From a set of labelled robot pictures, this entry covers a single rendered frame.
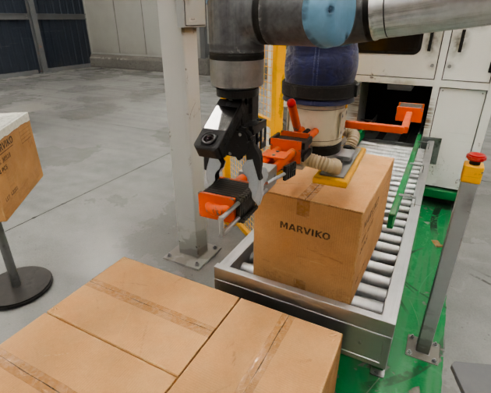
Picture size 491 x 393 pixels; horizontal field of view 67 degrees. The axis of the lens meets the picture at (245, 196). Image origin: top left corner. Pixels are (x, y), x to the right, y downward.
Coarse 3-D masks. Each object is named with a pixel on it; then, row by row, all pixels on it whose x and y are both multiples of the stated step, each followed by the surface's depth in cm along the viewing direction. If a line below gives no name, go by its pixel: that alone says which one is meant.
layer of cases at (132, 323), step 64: (64, 320) 133; (128, 320) 133; (192, 320) 133; (256, 320) 133; (0, 384) 110; (64, 384) 110; (128, 384) 110; (192, 384) 110; (256, 384) 110; (320, 384) 110
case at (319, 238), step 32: (384, 160) 165; (288, 192) 135; (320, 192) 135; (352, 192) 135; (384, 192) 161; (256, 224) 144; (288, 224) 137; (320, 224) 130; (352, 224) 124; (256, 256) 150; (288, 256) 142; (320, 256) 135; (352, 256) 129; (320, 288) 141; (352, 288) 135
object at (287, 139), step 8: (272, 136) 98; (280, 136) 101; (288, 136) 101; (296, 136) 101; (304, 136) 100; (312, 136) 98; (272, 144) 96; (280, 144) 95; (288, 144) 94; (296, 144) 93; (304, 144) 93; (304, 152) 97; (296, 160) 95; (304, 160) 95
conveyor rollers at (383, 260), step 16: (368, 144) 316; (384, 144) 317; (400, 160) 282; (416, 160) 284; (400, 176) 258; (416, 176) 254; (400, 208) 212; (384, 224) 200; (400, 224) 196; (384, 240) 184; (400, 240) 181; (384, 256) 169; (368, 272) 157; (384, 272) 161; (368, 288) 148; (384, 288) 154; (352, 304) 142; (368, 304) 140
